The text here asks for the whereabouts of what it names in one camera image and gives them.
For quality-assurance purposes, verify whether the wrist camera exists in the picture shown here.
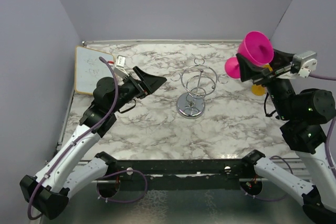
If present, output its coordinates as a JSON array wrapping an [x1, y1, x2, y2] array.
[[108, 55, 129, 80], [290, 51, 317, 78]]

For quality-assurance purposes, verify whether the chrome wine glass rack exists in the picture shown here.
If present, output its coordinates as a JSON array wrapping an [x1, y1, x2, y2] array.
[[170, 58, 225, 119]]

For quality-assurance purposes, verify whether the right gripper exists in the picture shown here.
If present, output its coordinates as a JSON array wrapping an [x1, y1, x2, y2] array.
[[236, 42, 294, 118]]

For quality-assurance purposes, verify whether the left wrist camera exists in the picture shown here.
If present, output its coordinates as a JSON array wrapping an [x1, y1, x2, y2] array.
[[108, 55, 129, 80]]

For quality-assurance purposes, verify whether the yellow wine glass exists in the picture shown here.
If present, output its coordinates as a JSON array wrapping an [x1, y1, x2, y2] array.
[[251, 84, 267, 96]]

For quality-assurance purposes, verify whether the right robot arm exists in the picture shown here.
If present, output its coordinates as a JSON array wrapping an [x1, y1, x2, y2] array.
[[236, 50, 335, 223]]

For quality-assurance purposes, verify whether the small whiteboard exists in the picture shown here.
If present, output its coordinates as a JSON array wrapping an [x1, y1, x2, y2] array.
[[75, 46, 115, 95]]

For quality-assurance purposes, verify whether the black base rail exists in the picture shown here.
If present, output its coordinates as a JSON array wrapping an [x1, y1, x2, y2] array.
[[102, 159, 256, 191]]

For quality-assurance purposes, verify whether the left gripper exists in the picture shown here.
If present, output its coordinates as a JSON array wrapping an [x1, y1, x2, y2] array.
[[110, 66, 166, 113]]

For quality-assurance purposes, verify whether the pink wine glass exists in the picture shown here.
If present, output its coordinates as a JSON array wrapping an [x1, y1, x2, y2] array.
[[224, 31, 274, 79]]

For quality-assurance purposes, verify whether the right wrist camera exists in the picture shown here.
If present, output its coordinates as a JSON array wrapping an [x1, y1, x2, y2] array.
[[290, 51, 317, 78]]

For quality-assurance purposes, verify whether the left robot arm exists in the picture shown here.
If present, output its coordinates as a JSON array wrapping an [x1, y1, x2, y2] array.
[[19, 67, 167, 220]]

